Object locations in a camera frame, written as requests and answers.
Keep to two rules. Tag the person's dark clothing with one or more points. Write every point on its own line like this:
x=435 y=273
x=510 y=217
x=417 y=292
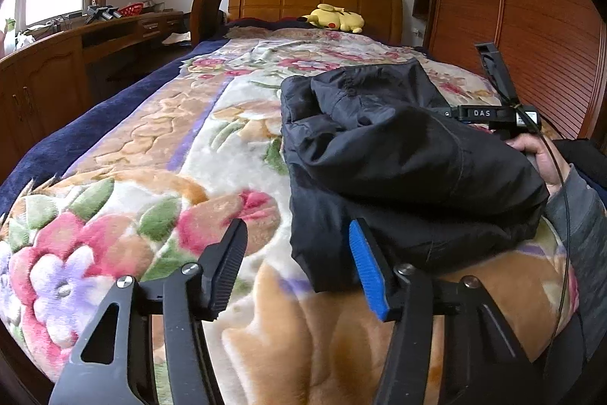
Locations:
x=588 y=167

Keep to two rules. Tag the person's right forearm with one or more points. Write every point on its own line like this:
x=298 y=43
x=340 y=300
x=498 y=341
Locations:
x=588 y=243

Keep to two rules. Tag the navy blue bedsheet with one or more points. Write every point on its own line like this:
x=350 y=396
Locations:
x=95 y=111

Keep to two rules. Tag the person's right hand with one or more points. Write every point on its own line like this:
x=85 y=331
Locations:
x=545 y=163

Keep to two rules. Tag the yellow plush toy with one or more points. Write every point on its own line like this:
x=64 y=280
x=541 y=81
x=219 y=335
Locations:
x=339 y=19

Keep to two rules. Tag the floral plush blanket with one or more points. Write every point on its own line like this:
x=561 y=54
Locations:
x=142 y=196

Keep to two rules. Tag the black jacket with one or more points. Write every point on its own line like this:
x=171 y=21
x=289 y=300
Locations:
x=403 y=149

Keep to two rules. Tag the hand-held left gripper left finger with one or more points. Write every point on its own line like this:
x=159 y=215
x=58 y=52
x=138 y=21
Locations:
x=227 y=272

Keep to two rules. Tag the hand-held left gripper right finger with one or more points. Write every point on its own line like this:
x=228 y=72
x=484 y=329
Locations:
x=367 y=272

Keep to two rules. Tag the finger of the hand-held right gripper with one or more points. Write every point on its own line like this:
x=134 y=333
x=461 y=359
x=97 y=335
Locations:
x=498 y=73

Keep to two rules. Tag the white plastic bag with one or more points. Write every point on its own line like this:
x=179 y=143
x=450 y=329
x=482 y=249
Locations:
x=24 y=40

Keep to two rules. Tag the wooden chair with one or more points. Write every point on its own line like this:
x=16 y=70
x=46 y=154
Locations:
x=206 y=11

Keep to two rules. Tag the red basket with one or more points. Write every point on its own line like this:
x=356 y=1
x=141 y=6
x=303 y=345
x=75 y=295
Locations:
x=132 y=10

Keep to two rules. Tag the wooden louvred wardrobe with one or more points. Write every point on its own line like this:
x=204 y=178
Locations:
x=545 y=6

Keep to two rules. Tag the white paper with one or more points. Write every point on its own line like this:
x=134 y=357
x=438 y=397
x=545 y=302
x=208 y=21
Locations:
x=175 y=38

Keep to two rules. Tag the wooden desk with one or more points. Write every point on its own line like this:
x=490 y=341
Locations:
x=47 y=73

